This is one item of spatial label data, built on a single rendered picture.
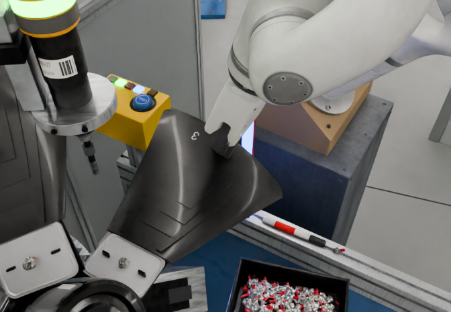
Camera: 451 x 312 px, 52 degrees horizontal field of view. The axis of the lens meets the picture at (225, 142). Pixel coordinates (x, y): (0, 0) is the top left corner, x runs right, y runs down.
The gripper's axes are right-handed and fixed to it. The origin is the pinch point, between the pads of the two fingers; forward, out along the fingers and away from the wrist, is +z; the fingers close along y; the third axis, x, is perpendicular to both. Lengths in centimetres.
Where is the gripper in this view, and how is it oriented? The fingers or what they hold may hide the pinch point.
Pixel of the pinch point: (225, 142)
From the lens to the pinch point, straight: 69.7
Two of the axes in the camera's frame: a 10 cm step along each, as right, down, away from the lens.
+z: -2.6, 5.7, 7.8
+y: -4.8, 6.2, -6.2
